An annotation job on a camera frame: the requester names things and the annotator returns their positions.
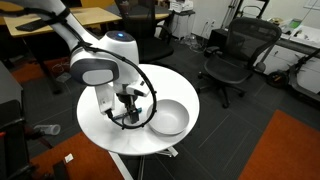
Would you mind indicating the black scooter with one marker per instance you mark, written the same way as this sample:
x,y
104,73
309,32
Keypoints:
x,y
280,78

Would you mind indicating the black tablet on desk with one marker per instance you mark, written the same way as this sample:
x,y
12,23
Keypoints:
x,y
32,26

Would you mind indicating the white counter desk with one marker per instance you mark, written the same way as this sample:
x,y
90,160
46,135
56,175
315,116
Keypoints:
x,y
291,46

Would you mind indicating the wooden desk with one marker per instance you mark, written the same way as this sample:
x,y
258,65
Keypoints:
x,y
66,18

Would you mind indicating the clear plastic bottle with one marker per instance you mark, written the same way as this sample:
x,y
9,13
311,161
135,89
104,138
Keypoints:
x,y
49,129

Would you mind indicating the black chair at left edge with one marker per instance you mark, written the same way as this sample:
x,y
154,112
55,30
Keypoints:
x,y
14,156

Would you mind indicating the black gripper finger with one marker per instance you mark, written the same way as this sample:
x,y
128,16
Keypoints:
x,y
134,116
121,116

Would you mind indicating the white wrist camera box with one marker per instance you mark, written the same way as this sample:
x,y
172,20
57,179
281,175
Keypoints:
x,y
105,97

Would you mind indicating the black mesh office chair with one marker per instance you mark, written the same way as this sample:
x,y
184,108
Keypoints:
x,y
246,39

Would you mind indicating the white bowl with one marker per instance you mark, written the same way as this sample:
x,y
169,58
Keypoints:
x,y
171,118

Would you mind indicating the round white table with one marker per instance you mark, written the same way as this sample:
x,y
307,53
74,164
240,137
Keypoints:
x,y
168,84

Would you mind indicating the white box on shelf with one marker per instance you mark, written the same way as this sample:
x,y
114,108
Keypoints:
x,y
180,5

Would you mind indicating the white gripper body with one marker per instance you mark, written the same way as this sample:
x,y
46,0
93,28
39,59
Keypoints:
x,y
128,93

